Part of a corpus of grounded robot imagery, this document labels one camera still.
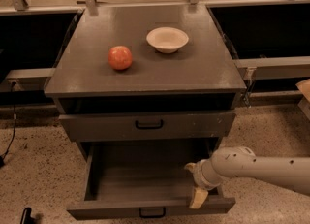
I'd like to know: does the grey wooden drawer cabinet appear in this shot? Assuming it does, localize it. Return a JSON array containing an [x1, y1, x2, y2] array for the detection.
[[44, 4, 248, 161]]

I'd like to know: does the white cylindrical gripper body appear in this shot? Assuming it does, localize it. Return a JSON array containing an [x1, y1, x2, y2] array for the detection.
[[193, 159, 222, 191]]

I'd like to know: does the grey drawer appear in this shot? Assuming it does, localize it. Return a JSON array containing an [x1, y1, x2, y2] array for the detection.
[[59, 111, 235, 142], [67, 139, 235, 220]]

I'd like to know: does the black object bottom left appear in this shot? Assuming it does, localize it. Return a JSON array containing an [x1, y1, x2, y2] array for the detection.
[[19, 208, 35, 224]]

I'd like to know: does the metal rail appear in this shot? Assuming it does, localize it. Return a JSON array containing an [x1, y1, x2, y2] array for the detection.
[[234, 56, 310, 80], [0, 68, 55, 93]]

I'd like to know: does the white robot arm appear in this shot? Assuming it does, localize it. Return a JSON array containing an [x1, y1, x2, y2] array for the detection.
[[184, 146, 310, 209]]

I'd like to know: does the left metal rail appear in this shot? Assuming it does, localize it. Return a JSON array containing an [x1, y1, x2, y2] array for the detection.
[[0, 68, 55, 93]]

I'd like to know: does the right metal rail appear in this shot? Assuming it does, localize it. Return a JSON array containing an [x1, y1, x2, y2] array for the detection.
[[234, 56, 310, 80]]

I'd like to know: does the grey top drawer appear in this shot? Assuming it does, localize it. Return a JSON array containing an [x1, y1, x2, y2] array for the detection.
[[59, 111, 235, 142]]

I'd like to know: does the black power cable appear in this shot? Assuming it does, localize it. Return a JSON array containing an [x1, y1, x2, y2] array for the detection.
[[0, 81, 18, 168]]

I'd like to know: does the white ceramic bowl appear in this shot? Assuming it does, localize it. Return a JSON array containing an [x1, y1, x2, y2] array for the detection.
[[146, 27, 189, 54]]

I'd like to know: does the red apple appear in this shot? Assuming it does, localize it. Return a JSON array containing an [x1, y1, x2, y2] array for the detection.
[[108, 46, 133, 71]]

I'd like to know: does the metal latch clamp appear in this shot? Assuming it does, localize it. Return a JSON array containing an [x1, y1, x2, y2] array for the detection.
[[243, 67, 257, 108]]

